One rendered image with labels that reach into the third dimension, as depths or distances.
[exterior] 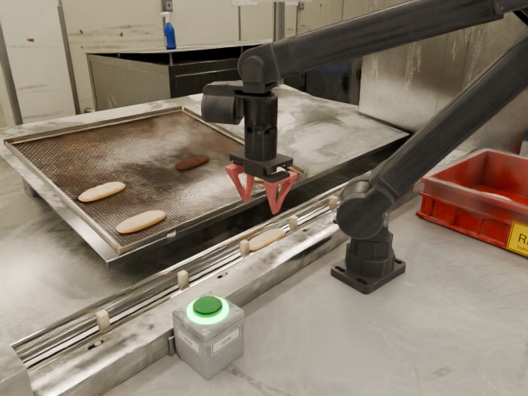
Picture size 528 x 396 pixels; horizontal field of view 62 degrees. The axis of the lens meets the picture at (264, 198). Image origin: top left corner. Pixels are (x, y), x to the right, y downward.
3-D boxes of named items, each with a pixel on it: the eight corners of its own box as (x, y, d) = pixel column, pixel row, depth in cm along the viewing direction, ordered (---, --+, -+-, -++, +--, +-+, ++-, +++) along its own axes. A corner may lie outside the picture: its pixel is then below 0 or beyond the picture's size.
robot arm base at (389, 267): (366, 295, 73) (407, 270, 81) (371, 254, 70) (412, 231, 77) (328, 273, 79) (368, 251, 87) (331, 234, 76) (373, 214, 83)
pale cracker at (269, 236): (255, 254, 80) (255, 248, 80) (240, 246, 82) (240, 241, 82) (290, 234, 87) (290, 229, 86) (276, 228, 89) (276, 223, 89)
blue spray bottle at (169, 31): (178, 48, 290) (174, 11, 282) (172, 49, 284) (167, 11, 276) (167, 49, 294) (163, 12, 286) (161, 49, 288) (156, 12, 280)
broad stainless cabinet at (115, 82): (181, 218, 283) (166, 52, 242) (101, 177, 349) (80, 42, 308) (348, 151, 411) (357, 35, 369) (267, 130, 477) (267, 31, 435)
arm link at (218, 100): (262, 56, 66) (277, 51, 73) (192, 53, 69) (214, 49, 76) (262, 134, 70) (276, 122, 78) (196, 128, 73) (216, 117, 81)
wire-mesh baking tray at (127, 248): (119, 256, 73) (119, 249, 72) (4, 145, 100) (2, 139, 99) (307, 177, 106) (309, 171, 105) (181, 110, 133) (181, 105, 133)
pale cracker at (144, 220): (123, 237, 77) (122, 232, 76) (111, 227, 79) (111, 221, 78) (170, 218, 83) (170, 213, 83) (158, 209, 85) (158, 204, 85)
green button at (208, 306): (206, 328, 56) (205, 318, 55) (186, 313, 58) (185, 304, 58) (229, 313, 59) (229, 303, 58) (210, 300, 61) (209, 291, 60)
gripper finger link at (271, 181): (272, 223, 75) (273, 172, 71) (243, 210, 80) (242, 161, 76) (297, 210, 80) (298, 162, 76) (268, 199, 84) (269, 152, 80)
